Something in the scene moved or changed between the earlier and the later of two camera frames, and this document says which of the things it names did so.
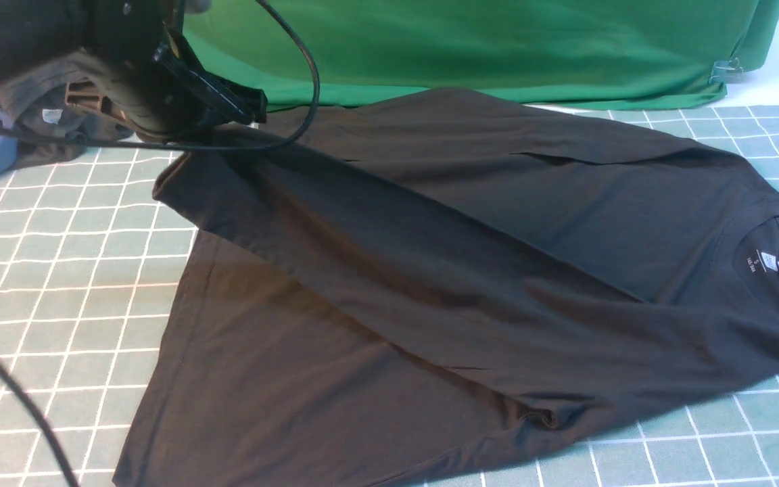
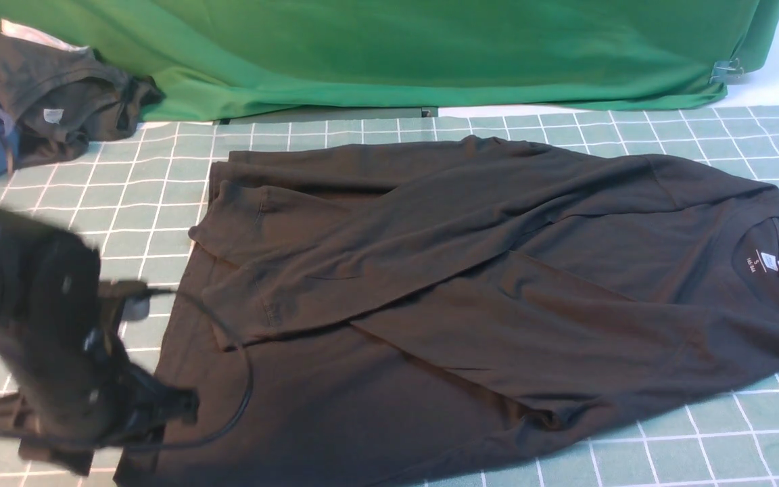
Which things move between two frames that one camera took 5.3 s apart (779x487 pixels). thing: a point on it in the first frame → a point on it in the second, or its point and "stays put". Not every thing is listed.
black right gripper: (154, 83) → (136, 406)
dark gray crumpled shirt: (78, 95) stays put
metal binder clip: (725, 72) stays put
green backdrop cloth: (561, 54) stays put
